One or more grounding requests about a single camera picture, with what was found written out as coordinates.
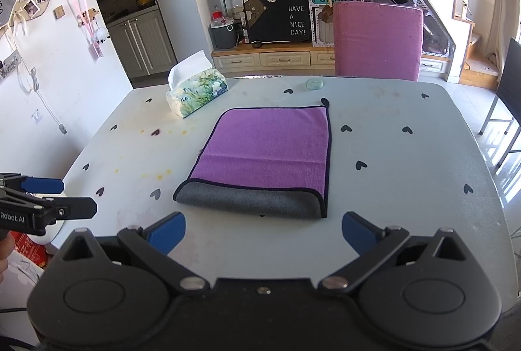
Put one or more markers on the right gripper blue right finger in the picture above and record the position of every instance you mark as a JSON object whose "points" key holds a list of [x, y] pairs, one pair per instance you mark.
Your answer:
{"points": [[375, 247]]}

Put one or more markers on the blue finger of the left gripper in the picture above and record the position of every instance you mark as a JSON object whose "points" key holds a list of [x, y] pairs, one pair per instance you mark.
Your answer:
{"points": [[62, 208], [31, 184]]}

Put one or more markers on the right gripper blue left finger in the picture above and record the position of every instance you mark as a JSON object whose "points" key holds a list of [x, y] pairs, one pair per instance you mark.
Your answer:
{"points": [[150, 248]]}

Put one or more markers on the purple and grey towel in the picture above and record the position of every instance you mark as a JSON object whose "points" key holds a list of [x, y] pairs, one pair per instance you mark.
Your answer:
{"points": [[265, 161]]}

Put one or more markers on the person left hand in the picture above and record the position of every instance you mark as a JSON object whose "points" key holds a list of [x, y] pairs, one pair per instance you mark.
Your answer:
{"points": [[7, 246]]}

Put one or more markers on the floral tissue pack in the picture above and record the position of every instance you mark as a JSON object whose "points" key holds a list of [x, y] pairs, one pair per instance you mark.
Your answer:
{"points": [[193, 83]]}

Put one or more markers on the small green round dish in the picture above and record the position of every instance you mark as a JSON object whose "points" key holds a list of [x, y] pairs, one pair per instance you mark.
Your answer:
{"points": [[314, 83]]}

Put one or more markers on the grey kitchen cabinet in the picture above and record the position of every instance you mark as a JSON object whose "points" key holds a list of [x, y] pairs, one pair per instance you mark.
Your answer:
{"points": [[142, 43]]}

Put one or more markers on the black folding chair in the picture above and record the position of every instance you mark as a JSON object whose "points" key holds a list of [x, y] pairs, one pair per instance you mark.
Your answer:
{"points": [[508, 92]]}

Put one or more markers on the cream drawer sideboard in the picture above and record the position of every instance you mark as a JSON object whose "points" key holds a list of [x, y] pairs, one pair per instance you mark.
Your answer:
{"points": [[292, 59]]}

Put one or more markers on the wooden staircase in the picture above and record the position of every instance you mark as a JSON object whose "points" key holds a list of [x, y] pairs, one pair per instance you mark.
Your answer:
{"points": [[450, 45]]}

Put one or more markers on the grey bucket with red lid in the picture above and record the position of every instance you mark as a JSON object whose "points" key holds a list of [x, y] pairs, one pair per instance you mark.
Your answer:
{"points": [[222, 31]]}

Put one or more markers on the black have a nice day box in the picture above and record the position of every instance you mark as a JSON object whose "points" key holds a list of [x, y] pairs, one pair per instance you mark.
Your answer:
{"points": [[273, 21]]}

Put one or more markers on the pink wall hanging ribbon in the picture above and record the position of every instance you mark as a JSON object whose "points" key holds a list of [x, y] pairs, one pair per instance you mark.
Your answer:
{"points": [[87, 20]]}

